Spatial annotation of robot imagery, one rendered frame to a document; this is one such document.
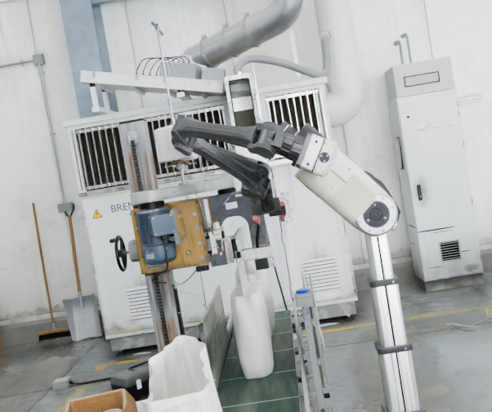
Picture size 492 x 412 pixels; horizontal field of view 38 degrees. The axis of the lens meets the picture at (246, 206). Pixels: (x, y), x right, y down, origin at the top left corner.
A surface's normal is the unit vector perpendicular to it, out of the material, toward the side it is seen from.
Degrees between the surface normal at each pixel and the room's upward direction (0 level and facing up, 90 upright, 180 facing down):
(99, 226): 90
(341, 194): 115
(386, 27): 90
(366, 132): 90
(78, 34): 90
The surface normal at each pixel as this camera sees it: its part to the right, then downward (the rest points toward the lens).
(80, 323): -0.08, -0.18
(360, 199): 0.39, 0.41
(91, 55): -0.04, 0.06
